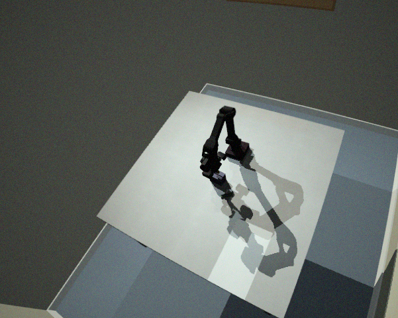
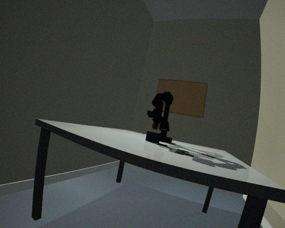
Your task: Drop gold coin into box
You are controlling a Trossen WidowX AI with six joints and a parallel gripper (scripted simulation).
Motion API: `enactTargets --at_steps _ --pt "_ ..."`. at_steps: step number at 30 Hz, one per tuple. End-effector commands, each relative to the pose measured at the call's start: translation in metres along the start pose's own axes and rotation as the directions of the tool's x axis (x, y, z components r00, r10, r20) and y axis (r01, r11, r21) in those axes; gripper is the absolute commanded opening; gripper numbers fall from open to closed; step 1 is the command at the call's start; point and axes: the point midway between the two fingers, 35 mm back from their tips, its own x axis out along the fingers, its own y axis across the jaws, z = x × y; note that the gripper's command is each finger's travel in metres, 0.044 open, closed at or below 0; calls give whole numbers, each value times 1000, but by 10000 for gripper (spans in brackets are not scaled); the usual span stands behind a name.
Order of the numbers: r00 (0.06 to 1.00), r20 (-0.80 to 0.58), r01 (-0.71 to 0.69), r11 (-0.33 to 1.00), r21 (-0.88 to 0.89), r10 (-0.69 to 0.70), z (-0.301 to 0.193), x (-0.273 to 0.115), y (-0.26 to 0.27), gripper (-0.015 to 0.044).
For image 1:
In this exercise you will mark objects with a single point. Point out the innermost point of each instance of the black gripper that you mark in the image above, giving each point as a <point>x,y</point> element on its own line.
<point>216,165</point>

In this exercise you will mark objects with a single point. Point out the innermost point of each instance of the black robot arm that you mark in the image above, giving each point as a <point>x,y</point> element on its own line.
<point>211,145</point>

